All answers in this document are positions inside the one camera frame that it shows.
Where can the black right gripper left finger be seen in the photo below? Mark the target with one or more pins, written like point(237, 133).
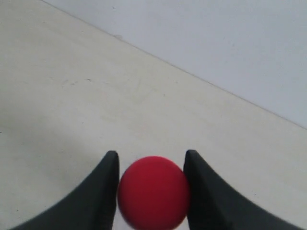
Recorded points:
point(90, 206)

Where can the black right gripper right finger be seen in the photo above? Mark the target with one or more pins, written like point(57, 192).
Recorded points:
point(215, 205)

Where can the clear plastic water bottle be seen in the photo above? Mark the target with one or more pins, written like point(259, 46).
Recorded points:
point(153, 194)

